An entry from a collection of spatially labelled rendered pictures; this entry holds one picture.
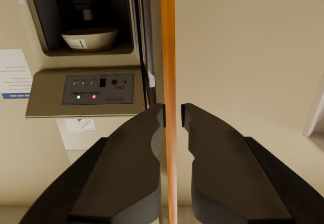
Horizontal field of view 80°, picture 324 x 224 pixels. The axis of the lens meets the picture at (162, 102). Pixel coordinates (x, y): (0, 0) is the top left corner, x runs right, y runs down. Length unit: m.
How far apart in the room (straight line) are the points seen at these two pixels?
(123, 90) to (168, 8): 0.23
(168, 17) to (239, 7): 0.61
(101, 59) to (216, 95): 0.70
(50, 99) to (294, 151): 1.36
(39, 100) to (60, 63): 0.12
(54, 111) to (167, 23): 0.36
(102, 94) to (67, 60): 0.15
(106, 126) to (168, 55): 0.35
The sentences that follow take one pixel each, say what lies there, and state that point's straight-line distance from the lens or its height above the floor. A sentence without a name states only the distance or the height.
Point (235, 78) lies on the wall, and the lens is 1.09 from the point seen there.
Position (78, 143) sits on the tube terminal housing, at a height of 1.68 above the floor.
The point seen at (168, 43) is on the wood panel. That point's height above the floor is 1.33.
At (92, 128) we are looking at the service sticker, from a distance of 0.71.
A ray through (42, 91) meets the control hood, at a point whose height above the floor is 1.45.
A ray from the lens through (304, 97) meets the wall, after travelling 1.31.
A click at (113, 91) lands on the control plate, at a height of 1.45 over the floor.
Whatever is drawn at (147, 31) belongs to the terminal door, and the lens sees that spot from 0.23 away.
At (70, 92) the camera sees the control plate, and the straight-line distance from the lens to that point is 0.58.
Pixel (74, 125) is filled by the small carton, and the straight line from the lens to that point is 0.62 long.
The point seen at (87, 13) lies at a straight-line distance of 0.68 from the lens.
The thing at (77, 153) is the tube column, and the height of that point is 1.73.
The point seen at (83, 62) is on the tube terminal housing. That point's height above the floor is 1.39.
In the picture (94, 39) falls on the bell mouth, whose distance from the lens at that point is 0.61.
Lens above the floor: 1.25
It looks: 27 degrees up
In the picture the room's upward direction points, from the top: 177 degrees clockwise
